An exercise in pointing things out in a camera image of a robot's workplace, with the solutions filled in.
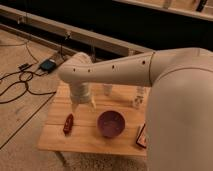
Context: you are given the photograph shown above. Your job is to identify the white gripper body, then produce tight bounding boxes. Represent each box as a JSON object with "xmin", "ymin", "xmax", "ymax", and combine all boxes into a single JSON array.
[{"xmin": 69, "ymin": 83, "xmax": 91, "ymax": 104}]

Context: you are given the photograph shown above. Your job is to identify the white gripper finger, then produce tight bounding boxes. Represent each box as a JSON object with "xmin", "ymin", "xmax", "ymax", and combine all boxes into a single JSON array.
[
  {"xmin": 88, "ymin": 100, "xmax": 96, "ymax": 109},
  {"xmin": 71, "ymin": 102, "xmax": 79, "ymax": 113}
]

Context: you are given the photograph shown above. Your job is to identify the purple ceramic bowl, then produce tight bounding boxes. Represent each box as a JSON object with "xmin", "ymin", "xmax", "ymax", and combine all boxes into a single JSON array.
[{"xmin": 97, "ymin": 111, "xmax": 125, "ymax": 138}]

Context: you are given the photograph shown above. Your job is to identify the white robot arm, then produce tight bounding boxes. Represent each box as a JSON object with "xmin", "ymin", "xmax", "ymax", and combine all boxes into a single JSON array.
[{"xmin": 59, "ymin": 48, "xmax": 213, "ymax": 171}]

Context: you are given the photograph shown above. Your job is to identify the clear plastic cup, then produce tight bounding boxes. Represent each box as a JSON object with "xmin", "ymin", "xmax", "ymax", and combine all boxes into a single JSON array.
[{"xmin": 103, "ymin": 84, "xmax": 113, "ymax": 96}]

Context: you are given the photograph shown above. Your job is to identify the wooden table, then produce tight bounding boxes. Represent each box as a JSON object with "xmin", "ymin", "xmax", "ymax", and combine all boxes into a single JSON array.
[{"xmin": 38, "ymin": 82, "xmax": 149, "ymax": 157}]

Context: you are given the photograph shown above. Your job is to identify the blue power adapter box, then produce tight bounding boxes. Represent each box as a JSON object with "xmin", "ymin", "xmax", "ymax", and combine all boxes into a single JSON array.
[{"xmin": 39, "ymin": 59, "xmax": 56, "ymax": 73}]

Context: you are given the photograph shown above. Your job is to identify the clear plastic bottle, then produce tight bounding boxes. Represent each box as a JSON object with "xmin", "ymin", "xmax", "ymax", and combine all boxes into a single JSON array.
[{"xmin": 132, "ymin": 87, "xmax": 146, "ymax": 109}]

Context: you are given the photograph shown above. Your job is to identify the small black plug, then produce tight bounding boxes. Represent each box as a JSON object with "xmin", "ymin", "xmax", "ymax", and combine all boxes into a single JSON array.
[{"xmin": 18, "ymin": 63, "xmax": 32, "ymax": 71}]

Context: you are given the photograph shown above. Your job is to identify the red and white box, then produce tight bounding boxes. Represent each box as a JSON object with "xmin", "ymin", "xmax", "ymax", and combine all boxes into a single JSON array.
[{"xmin": 136, "ymin": 125, "xmax": 146, "ymax": 148}]

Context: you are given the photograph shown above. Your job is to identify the black floor cable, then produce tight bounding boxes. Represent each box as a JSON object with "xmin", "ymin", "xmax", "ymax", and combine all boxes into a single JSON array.
[{"xmin": 0, "ymin": 39, "xmax": 58, "ymax": 105}]

